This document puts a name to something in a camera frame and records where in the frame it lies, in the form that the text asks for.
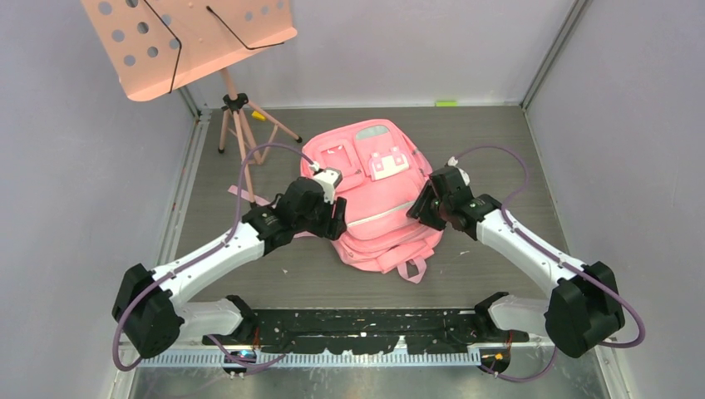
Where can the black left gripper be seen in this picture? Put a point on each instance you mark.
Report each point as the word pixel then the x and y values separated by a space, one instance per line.
pixel 338 225

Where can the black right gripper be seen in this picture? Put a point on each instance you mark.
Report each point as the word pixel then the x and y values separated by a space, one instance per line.
pixel 421 209

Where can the pink student backpack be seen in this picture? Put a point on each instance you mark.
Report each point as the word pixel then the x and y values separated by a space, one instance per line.
pixel 383 174

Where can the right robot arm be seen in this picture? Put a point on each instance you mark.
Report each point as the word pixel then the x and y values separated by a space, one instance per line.
pixel 580 309

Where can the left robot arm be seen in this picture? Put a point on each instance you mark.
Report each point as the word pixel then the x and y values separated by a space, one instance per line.
pixel 153 308

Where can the pink music stand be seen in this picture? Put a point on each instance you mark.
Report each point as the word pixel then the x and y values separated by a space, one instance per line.
pixel 157 47

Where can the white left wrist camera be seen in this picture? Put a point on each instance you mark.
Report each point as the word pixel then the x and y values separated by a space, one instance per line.
pixel 328 178

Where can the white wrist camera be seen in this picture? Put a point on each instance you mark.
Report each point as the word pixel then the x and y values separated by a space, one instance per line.
pixel 328 178
pixel 453 162

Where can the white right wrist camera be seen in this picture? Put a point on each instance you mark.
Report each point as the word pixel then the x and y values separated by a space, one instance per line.
pixel 453 162

